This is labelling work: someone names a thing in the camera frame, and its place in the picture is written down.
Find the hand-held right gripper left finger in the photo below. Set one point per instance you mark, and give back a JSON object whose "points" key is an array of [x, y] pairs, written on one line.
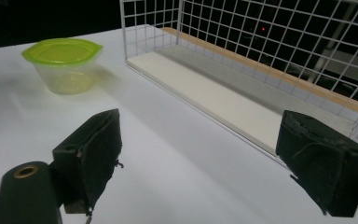
{"points": [[90, 155]]}

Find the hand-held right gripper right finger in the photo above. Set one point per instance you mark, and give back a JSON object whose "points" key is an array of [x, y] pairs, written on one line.
{"points": [[320, 165]]}

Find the clear container with green lid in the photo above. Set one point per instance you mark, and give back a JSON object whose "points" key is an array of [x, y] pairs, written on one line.
{"points": [[62, 67]]}

